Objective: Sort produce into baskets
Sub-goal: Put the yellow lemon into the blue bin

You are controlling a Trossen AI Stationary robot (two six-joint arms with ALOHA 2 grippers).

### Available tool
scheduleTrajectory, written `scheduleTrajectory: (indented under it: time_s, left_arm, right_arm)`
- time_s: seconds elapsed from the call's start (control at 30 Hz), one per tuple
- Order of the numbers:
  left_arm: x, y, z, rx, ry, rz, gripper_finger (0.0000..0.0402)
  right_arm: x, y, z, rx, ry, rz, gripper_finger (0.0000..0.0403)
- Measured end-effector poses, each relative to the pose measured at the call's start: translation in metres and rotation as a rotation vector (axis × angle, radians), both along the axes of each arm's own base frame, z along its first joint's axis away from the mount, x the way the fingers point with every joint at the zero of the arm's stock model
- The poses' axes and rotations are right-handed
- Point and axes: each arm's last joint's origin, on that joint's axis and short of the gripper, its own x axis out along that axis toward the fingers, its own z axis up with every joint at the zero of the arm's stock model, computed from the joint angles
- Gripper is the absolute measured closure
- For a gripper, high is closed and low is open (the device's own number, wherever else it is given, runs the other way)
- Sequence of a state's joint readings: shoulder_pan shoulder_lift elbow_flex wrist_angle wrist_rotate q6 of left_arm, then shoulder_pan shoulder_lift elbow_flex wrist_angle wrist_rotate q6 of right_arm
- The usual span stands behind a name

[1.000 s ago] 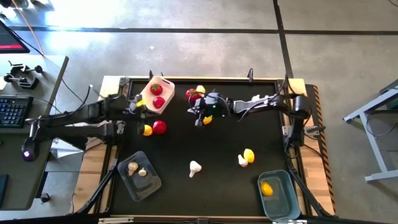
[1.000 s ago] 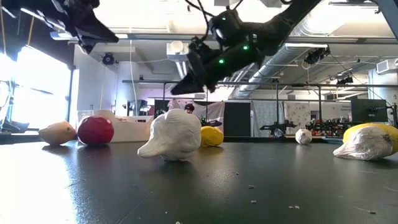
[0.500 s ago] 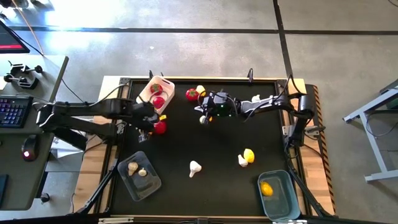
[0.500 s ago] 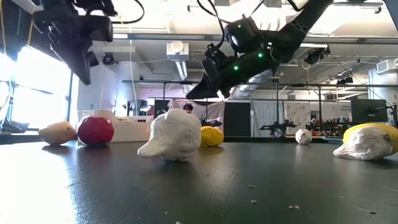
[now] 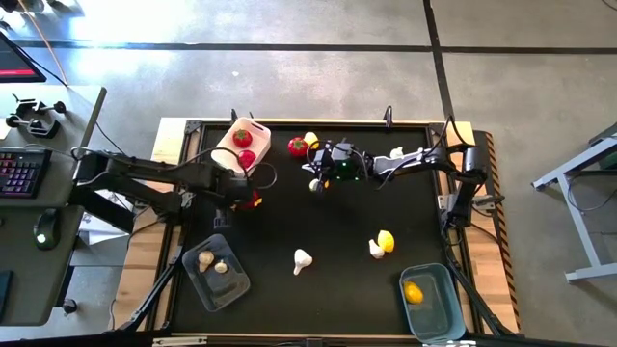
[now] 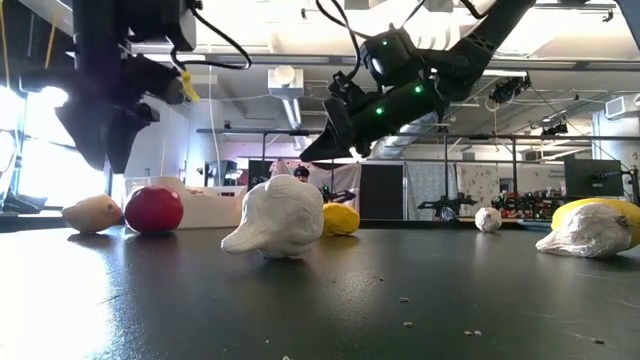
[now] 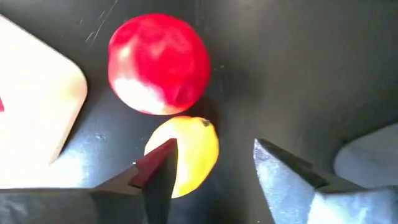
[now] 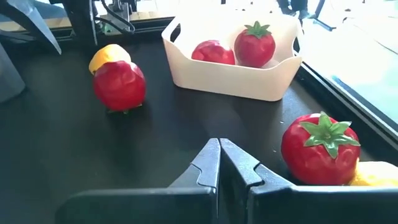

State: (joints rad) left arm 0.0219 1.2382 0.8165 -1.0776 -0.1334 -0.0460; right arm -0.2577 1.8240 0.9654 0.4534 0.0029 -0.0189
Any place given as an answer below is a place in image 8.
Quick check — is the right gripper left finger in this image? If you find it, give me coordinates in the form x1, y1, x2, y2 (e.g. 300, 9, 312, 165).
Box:
55, 138, 221, 224

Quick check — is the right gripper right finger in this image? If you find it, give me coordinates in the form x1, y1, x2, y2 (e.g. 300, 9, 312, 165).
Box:
219, 139, 398, 224

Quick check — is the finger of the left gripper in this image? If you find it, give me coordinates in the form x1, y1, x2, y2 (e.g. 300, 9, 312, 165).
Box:
6, 0, 62, 54

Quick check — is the yellow lemon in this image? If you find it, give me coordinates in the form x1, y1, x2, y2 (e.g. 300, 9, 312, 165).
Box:
88, 43, 132, 75
349, 161, 398, 187

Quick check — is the black table mat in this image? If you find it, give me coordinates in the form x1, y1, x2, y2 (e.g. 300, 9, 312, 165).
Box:
0, 37, 398, 194

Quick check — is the white plastic basket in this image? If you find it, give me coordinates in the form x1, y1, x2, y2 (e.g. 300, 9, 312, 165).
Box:
160, 9, 304, 103

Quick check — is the person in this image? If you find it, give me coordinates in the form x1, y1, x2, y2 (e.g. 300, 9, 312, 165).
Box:
276, 0, 309, 20

